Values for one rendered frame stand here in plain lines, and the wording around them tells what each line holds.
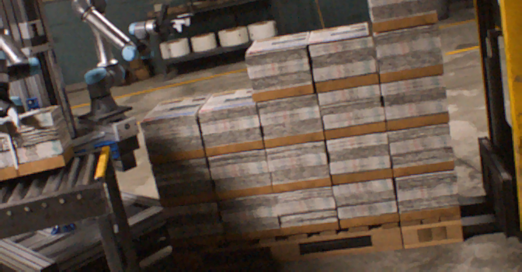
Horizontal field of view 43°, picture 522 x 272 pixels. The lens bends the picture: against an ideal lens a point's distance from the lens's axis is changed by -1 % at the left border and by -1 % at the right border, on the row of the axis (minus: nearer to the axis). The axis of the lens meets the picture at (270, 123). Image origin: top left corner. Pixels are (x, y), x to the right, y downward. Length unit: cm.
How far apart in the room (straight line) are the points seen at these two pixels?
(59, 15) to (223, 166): 686
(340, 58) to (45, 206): 142
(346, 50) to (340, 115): 31
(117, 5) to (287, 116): 685
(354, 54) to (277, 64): 35
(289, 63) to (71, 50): 704
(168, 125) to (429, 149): 124
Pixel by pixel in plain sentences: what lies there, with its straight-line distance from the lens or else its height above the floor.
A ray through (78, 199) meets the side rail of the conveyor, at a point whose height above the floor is 77.
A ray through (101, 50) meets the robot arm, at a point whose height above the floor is 114.
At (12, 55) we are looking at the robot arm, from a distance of 308.
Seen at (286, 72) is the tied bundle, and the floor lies 95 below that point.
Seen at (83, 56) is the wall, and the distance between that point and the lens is 990.
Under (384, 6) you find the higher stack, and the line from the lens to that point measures 302.
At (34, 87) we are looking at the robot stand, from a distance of 369.
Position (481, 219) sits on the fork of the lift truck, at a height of 7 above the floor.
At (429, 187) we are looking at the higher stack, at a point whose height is 30.
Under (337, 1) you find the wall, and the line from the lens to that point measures 1017.
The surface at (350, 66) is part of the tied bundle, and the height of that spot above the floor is 93.
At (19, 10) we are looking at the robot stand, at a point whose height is 145.
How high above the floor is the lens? 154
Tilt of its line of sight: 15 degrees down
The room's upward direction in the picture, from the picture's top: 11 degrees counter-clockwise
